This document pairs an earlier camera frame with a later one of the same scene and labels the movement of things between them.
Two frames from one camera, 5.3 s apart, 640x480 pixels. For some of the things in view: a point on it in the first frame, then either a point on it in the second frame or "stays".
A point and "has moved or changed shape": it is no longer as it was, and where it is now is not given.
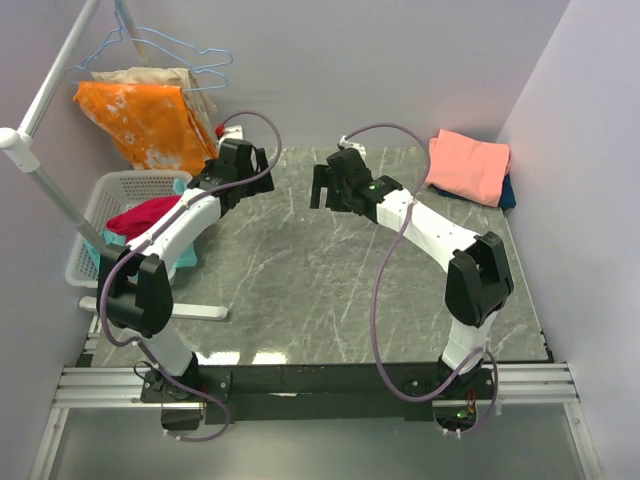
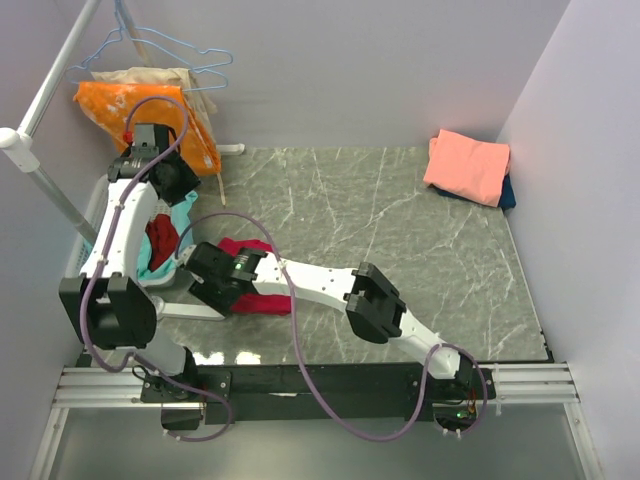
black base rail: (348, 393) stays
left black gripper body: (210, 165) → (182, 178)
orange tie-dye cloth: (155, 126) stays
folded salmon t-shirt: (467, 166) stays
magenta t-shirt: (136, 220) has moved or changed shape
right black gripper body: (330, 179) → (213, 295)
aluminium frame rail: (505, 384) stays
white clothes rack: (25, 141) stays
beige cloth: (194, 95) stays
